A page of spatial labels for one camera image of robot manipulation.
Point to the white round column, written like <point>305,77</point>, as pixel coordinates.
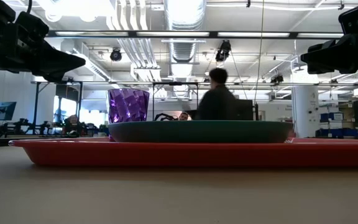
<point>304,112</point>

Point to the green round plate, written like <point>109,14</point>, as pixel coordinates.
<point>197,132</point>

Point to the black distant rig frame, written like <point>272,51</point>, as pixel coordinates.
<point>176,83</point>
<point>57,82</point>

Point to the red plastic tray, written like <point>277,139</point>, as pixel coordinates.
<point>166,154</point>

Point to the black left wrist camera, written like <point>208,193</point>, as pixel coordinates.
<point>31,26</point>

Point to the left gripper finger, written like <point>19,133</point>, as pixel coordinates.
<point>54,77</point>
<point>57,60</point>

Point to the silver ventilation duct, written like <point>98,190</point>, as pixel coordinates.
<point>183,49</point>

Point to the person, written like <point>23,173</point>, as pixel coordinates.
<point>216,102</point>
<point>184,116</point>
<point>72,121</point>

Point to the monitor with pale blue screen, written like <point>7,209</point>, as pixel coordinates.
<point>3,110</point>

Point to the black ceiling spotlight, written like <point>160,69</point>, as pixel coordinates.
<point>224,49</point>
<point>116,56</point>

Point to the black overhead crossbar with lights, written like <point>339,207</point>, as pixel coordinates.
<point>213,34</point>

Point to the brown table mat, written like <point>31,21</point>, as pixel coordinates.
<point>166,199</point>

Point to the purple faceted plastic cup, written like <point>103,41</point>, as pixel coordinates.
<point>127,105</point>

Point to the blue storage bin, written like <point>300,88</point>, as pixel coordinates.
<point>331,116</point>
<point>337,132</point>

